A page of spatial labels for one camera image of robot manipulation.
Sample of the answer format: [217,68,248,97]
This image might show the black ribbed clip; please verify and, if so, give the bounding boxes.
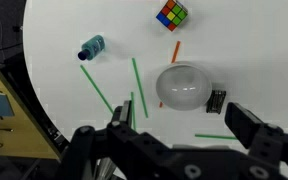
[206,89,227,115]

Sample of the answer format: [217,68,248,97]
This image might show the orange straw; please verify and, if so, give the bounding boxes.
[159,40,182,109]

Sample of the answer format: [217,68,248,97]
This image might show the green straw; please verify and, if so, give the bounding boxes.
[79,64,115,115]
[131,57,149,119]
[194,133,239,141]
[130,91,137,132]

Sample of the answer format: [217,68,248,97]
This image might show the multicolour puzzle cube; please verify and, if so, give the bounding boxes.
[155,0,189,33]

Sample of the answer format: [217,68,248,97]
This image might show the white bowl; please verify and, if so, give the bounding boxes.
[155,63,213,111]

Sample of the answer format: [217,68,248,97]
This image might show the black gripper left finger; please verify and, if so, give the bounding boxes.
[112,99,133,129]

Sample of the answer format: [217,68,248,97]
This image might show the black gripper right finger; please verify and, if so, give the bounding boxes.
[224,101,269,150]

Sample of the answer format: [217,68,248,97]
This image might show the teal bottle with dark cap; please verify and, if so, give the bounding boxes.
[77,34,107,62]

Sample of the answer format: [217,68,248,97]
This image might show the yellow wooden desk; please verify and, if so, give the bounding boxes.
[0,68,61,161]

